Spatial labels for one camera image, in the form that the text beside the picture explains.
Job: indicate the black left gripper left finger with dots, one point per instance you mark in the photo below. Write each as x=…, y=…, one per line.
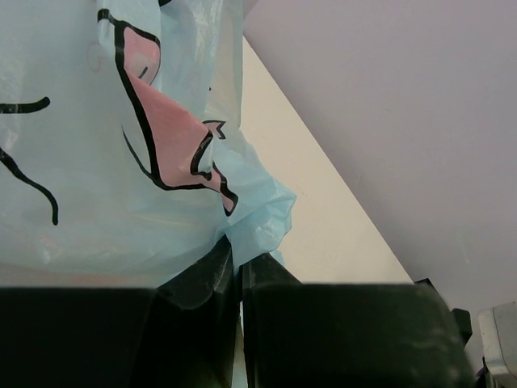
x=180, y=334

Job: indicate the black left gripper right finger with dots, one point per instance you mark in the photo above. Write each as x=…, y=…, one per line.
x=349, y=335

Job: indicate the light blue plastic bag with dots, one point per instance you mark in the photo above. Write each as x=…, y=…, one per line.
x=122, y=157

